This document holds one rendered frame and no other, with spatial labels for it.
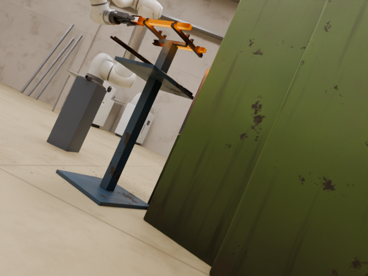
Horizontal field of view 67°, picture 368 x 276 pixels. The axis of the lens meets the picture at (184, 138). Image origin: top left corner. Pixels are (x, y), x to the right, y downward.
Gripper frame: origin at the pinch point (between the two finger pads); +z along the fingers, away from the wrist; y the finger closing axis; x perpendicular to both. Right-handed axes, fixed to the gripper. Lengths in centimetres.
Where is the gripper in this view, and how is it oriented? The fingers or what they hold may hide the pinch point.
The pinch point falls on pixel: (136, 20)
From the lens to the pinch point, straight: 178.0
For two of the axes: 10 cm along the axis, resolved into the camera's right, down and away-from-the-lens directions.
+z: 7.7, 3.2, -5.5
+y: -4.9, -2.6, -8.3
